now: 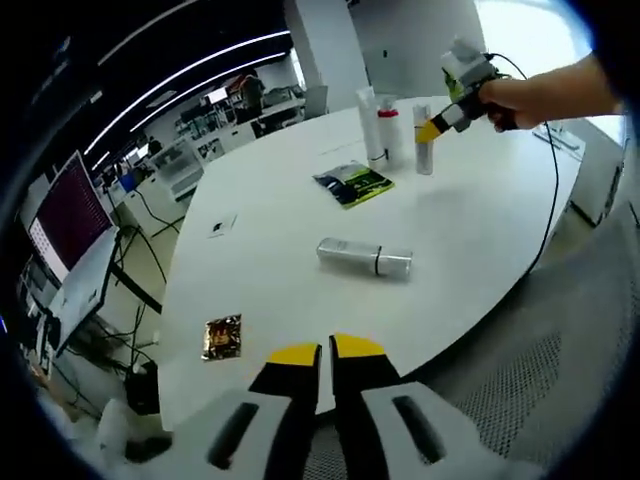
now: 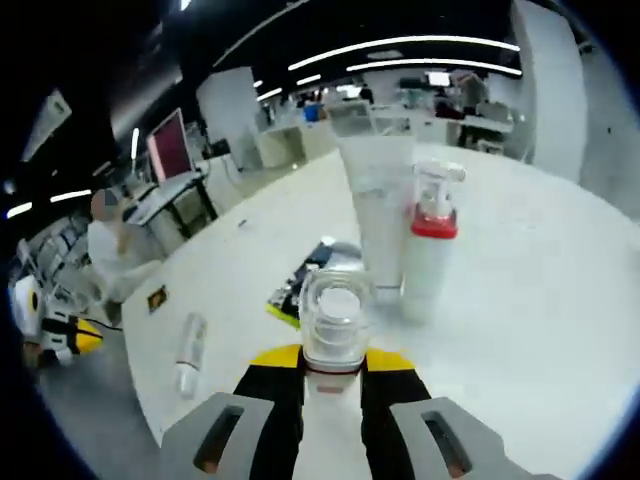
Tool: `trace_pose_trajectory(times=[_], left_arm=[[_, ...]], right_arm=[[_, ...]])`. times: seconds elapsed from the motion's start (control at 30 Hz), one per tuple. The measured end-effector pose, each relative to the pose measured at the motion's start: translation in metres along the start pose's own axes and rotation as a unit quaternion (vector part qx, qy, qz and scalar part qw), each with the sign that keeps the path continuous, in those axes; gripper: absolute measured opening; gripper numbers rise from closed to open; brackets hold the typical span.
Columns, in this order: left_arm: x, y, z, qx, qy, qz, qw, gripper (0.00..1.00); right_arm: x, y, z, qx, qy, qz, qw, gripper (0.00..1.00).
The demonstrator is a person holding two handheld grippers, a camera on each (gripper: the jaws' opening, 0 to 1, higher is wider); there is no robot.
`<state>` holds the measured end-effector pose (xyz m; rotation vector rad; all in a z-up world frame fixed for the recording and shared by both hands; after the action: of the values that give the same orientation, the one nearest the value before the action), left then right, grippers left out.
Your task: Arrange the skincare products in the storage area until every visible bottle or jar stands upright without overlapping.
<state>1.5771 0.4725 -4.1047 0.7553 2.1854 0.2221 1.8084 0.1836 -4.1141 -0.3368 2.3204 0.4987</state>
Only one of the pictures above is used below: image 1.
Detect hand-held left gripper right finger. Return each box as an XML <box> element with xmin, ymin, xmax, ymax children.
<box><xmin>328</xmin><ymin>331</ymin><xmax>522</xmax><ymax>480</ymax></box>

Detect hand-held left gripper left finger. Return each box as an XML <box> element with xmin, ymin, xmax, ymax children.
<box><xmin>179</xmin><ymin>341</ymin><xmax>324</xmax><ymax>480</ymax></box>

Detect silver skincare bottle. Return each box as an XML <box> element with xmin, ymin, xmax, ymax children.
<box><xmin>412</xmin><ymin>102</ymin><xmax>437</xmax><ymax>176</ymax></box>
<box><xmin>315</xmin><ymin>236</ymin><xmax>415</xmax><ymax>283</ymax></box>

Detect red-capped skincare bottle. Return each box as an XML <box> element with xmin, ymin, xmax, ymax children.
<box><xmin>377</xmin><ymin>97</ymin><xmax>405</xmax><ymax>165</ymax></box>

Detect white skincare tube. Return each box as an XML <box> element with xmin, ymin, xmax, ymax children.
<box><xmin>354</xmin><ymin>86</ymin><xmax>390</xmax><ymax>170</ymax></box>

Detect gold skincare sachet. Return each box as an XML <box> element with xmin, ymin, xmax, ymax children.
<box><xmin>200</xmin><ymin>313</ymin><xmax>245</xmax><ymax>362</ymax></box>

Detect green black skincare sachet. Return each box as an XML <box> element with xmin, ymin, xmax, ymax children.
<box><xmin>311</xmin><ymin>159</ymin><xmax>396</xmax><ymax>210</ymax></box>

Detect person's right hand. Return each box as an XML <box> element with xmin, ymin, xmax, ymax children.
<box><xmin>479</xmin><ymin>76</ymin><xmax>546</xmax><ymax>134</ymax></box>

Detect black computer case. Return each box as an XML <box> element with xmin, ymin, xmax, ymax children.
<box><xmin>124</xmin><ymin>362</ymin><xmax>161</xmax><ymax>416</ymax></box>

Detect grey mesh chair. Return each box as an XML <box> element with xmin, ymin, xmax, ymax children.
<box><xmin>299</xmin><ymin>199</ymin><xmax>640</xmax><ymax>480</ymax></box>

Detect small clear plastic bag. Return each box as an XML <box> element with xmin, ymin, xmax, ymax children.
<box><xmin>206</xmin><ymin>213</ymin><xmax>239</xmax><ymax>240</ymax></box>

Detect white office desk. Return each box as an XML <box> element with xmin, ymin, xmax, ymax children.
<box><xmin>47</xmin><ymin>227</ymin><xmax>166</xmax><ymax>356</ymax></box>

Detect white glass-front cabinet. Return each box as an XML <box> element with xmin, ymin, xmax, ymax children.
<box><xmin>152</xmin><ymin>139</ymin><xmax>206</xmax><ymax>199</ymax></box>

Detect computer monitor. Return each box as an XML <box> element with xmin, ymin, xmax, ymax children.
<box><xmin>27</xmin><ymin>149</ymin><xmax>120</xmax><ymax>284</ymax></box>

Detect black cable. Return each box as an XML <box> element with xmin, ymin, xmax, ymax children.
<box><xmin>487</xmin><ymin>51</ymin><xmax>560</xmax><ymax>274</ymax></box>

